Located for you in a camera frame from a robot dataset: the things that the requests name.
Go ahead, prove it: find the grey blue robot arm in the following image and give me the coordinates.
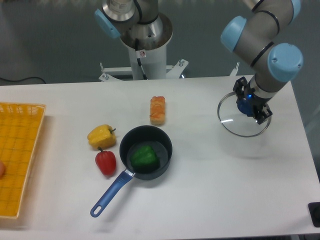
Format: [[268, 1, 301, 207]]
[[94, 0, 304, 124]]

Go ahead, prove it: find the dark pot blue handle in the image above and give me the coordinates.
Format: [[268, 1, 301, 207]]
[[90, 125, 173, 218]]

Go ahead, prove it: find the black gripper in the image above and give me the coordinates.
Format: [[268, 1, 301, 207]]
[[232, 76, 273, 125]]

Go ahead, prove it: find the black cable on pedestal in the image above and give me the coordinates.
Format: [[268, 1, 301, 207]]
[[134, 37, 149, 81]]

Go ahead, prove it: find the yellow wicker basket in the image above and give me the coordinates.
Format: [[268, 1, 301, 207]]
[[0, 102, 46, 219]]

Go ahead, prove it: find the red bell pepper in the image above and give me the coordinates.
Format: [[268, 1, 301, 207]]
[[95, 147, 117, 176]]

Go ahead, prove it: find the black device at table edge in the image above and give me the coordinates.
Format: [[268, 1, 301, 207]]
[[308, 202, 320, 228]]

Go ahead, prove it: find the orange bread loaf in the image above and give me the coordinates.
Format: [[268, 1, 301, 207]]
[[149, 96, 166, 126]]

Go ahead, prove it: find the green bell pepper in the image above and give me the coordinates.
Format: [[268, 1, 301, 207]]
[[130, 145, 160, 173]]

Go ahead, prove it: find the yellow bell pepper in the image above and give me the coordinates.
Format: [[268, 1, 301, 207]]
[[87, 124, 117, 149]]

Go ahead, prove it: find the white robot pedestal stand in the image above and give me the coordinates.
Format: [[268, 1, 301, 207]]
[[99, 24, 241, 82]]

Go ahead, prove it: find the glass pot lid blue knob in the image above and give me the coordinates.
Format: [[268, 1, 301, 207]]
[[217, 92, 272, 138]]

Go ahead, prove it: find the black floor cable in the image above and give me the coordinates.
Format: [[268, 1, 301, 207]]
[[0, 76, 46, 84]]

